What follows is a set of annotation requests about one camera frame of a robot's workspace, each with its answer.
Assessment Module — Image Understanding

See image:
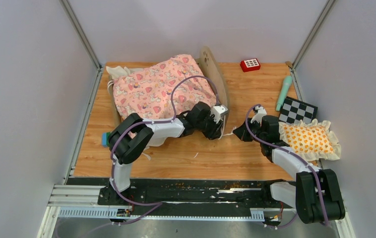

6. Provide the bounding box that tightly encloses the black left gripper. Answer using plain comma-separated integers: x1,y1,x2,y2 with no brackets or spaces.
195,112,224,141

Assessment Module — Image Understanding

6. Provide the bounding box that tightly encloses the pink unicorn drawstring bag blanket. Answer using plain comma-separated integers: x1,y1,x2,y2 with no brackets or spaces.
106,54,222,122

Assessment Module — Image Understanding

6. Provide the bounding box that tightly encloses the wooden striped pet bed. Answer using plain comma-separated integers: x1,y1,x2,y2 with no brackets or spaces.
111,46,230,126

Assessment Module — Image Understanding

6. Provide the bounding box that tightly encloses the black and silver chessboard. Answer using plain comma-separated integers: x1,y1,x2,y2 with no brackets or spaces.
278,97,318,124

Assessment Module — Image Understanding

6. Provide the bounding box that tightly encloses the orange duck print pillow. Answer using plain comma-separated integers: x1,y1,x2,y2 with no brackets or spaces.
279,119,341,162

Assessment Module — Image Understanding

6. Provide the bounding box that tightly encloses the mint green massager wand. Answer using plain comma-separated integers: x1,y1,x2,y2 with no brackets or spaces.
275,76,293,112

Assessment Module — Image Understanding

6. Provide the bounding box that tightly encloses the red white grid block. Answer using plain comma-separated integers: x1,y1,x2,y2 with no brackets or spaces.
240,58,261,72

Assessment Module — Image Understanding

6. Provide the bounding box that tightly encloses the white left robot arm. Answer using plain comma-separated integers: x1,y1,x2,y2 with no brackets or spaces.
107,102,229,205

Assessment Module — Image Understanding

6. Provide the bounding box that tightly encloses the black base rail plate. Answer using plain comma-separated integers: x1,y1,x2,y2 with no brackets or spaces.
96,178,307,219

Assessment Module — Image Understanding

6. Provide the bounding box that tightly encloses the blue green grey block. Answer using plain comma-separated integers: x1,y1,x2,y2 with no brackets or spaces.
101,132,110,148

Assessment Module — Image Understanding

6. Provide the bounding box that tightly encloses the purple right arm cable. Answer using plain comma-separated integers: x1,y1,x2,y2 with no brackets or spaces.
245,104,330,230

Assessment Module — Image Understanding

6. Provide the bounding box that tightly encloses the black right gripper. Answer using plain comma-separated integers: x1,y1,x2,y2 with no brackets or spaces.
233,118,265,144

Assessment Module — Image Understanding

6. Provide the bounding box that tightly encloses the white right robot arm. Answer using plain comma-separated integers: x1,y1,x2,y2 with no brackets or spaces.
233,115,346,224

